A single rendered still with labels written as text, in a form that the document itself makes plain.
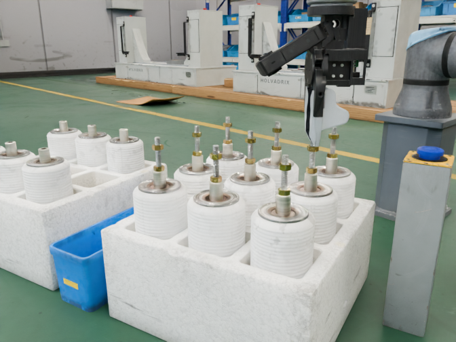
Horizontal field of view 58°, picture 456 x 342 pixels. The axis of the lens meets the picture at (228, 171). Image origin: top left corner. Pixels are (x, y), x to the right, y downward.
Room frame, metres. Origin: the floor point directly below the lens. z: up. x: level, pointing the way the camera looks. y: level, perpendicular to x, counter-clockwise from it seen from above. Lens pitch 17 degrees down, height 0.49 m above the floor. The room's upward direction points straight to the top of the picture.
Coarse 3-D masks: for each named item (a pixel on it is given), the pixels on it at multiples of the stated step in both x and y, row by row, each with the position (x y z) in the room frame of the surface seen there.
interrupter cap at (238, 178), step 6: (234, 174) 0.75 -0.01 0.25; (240, 174) 0.75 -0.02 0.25; (258, 174) 0.75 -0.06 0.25; (264, 174) 0.75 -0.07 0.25; (234, 180) 0.71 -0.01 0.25; (240, 180) 0.71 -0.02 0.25; (246, 180) 0.72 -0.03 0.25; (252, 180) 0.72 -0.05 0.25; (258, 180) 0.72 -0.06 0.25; (264, 180) 0.71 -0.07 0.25
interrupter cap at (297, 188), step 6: (288, 186) 0.68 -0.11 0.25; (294, 186) 0.68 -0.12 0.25; (300, 186) 0.69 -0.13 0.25; (318, 186) 0.68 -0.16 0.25; (324, 186) 0.68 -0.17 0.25; (294, 192) 0.65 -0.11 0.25; (300, 192) 0.65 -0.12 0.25; (306, 192) 0.65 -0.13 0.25; (312, 192) 0.66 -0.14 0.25; (318, 192) 0.65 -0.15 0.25; (324, 192) 0.65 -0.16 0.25; (330, 192) 0.65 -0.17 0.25
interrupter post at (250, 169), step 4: (244, 164) 0.73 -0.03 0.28; (248, 164) 0.73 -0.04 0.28; (252, 164) 0.73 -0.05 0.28; (244, 168) 0.73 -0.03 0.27; (248, 168) 0.72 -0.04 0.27; (252, 168) 0.72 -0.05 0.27; (244, 172) 0.73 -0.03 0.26; (248, 172) 0.72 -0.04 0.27; (252, 172) 0.72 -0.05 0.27; (244, 176) 0.73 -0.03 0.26; (248, 176) 0.72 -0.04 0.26; (252, 176) 0.72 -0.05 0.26; (248, 180) 0.72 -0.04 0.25
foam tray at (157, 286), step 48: (144, 240) 0.62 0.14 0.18; (336, 240) 0.62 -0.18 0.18; (144, 288) 0.62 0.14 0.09; (192, 288) 0.56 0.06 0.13; (240, 288) 0.52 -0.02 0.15; (288, 288) 0.48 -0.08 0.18; (336, 288) 0.57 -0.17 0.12; (192, 336) 0.56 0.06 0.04; (240, 336) 0.52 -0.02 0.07; (288, 336) 0.48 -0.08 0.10; (336, 336) 0.59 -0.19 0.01
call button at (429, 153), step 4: (420, 148) 0.65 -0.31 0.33; (424, 148) 0.65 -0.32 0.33; (428, 148) 0.65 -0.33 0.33; (432, 148) 0.65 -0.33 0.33; (436, 148) 0.65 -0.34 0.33; (440, 148) 0.65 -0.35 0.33; (420, 152) 0.64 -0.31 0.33; (424, 152) 0.64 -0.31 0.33; (428, 152) 0.63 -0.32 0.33; (432, 152) 0.63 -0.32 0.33; (436, 152) 0.63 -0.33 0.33; (440, 152) 0.63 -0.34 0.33; (420, 156) 0.65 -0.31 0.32; (424, 156) 0.64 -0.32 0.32; (428, 156) 0.64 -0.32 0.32; (432, 156) 0.63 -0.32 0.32; (436, 156) 0.63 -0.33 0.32
